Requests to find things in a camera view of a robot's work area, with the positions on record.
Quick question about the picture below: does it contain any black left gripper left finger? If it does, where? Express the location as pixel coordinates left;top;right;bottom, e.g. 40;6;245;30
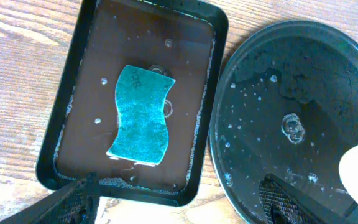
0;173;100;224

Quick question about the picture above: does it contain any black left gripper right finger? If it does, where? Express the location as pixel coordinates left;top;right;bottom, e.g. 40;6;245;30
259;173;350;224

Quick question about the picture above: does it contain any green and yellow sponge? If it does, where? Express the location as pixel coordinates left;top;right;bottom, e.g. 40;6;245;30
106;65;175;166

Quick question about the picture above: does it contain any round black tray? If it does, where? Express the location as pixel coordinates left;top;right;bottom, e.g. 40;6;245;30
209;21;358;223

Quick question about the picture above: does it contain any rectangular black water tray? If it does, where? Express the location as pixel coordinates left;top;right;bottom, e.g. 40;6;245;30
36;0;229;207

